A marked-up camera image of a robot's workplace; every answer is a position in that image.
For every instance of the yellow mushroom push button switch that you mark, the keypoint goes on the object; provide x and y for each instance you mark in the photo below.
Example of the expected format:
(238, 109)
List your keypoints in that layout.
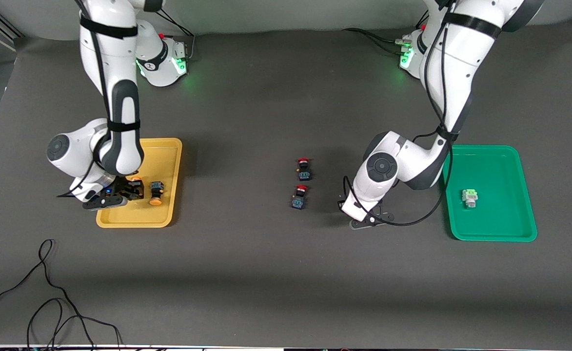
(134, 179)
(156, 187)

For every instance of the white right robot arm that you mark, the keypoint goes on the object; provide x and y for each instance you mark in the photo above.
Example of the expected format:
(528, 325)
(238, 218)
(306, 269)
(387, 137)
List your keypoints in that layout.
(108, 53)

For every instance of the red mushroom push button switch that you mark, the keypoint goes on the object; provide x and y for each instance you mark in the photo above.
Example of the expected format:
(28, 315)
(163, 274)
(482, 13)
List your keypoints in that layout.
(299, 201)
(305, 173)

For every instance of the green plastic tray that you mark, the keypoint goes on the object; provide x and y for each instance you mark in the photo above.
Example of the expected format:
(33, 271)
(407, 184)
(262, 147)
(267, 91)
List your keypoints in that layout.
(500, 165)

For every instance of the yellow plastic tray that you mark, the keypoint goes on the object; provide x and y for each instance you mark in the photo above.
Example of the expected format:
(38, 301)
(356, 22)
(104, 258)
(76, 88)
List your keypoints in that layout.
(171, 156)

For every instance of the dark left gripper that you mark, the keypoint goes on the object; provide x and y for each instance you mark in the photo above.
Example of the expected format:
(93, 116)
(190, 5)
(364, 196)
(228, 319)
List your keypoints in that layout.
(339, 203)

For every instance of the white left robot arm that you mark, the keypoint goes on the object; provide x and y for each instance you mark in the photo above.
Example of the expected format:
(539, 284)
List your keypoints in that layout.
(461, 63)

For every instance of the white button switch green block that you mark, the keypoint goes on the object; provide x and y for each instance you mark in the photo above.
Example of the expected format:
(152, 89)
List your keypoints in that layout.
(470, 196)

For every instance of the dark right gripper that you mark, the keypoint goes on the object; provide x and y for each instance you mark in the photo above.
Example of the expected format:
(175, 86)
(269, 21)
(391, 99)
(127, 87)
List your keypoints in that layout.
(125, 189)

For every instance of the dark grey table cover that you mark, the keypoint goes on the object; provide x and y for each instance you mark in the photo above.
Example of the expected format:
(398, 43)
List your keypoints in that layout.
(266, 268)

